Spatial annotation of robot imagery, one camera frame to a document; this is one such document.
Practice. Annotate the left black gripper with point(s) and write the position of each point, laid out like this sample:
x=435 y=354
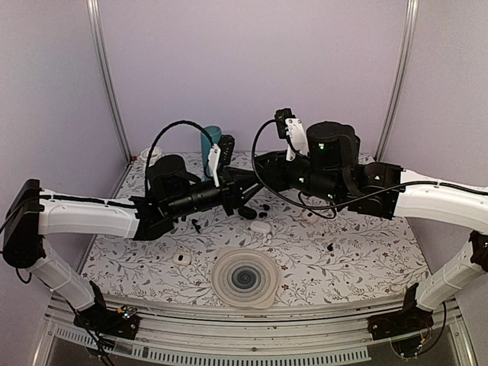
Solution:
x=232 y=197

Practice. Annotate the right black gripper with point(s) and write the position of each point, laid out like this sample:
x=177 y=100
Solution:
x=274 y=168

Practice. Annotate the black gold-trimmed earbud case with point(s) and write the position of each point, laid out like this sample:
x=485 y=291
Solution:
x=250 y=179

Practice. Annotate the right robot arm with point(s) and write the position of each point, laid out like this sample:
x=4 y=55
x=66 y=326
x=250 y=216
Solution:
x=322 y=161

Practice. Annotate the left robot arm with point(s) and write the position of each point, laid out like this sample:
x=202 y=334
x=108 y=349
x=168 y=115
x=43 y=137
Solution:
x=172 y=192

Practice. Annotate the black oval earbud case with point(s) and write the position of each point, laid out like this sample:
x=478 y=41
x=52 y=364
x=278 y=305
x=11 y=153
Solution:
x=247 y=212

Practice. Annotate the white case with black button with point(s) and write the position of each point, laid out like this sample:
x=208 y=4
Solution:
x=310 y=217

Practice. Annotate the white oval earbud case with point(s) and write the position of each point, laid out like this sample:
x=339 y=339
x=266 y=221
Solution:
x=260 y=227

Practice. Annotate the white case near plate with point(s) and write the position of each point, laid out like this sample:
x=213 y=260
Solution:
x=181 y=258

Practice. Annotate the teal tapered vase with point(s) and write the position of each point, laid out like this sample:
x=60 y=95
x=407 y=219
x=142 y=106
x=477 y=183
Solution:
x=215 y=133

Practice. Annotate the floral patterned table mat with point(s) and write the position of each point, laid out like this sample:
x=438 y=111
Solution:
x=286 y=252

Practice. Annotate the white ribbed vase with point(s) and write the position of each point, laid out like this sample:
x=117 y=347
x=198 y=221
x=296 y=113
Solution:
x=154 y=154

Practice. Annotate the spiral patterned ceramic plate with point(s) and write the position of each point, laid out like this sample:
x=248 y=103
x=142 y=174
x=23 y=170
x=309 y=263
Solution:
x=245 y=278

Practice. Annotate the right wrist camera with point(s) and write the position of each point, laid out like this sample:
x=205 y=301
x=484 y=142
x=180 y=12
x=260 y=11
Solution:
x=291 y=129

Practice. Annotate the aluminium front rail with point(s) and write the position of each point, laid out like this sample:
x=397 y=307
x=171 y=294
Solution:
x=331 y=334

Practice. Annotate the right aluminium frame post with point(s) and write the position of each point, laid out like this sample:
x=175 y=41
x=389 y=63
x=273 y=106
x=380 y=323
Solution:
x=408 y=34

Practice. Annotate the aluminium frame post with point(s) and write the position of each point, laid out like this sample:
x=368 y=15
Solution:
x=94 y=19
x=408 y=34

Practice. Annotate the left aluminium frame post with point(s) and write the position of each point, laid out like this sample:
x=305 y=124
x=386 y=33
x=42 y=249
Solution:
x=94 y=19

